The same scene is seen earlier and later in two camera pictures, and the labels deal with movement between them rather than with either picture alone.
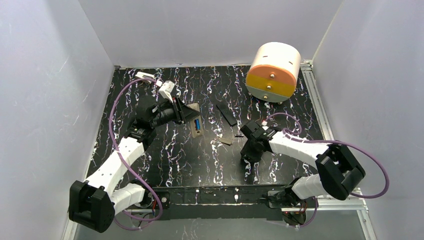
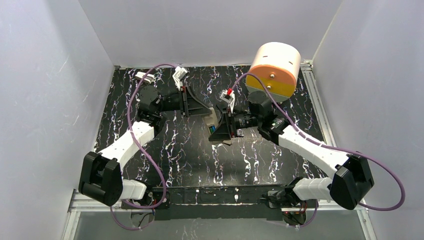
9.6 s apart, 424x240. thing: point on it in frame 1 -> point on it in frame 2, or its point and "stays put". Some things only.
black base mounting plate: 248,202 stays put
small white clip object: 141,75 stays put
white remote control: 196,133 -> 211,120
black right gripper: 249,153 -> 229,124
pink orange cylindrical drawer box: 272,74 stays put
